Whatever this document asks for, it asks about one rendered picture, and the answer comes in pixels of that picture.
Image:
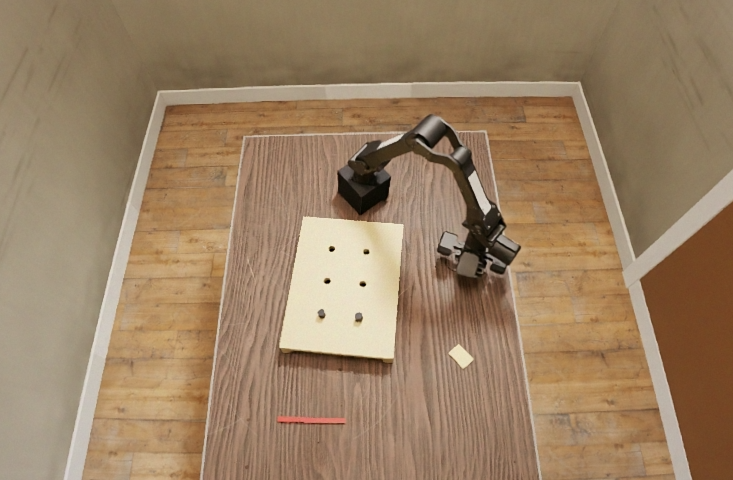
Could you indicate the pink flat bar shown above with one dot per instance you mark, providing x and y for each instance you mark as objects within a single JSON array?
[{"x": 311, "y": 420}]

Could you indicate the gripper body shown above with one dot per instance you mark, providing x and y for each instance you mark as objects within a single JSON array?
[{"x": 447, "y": 242}]

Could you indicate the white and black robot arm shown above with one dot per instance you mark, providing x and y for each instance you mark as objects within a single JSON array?
[{"x": 482, "y": 214}]

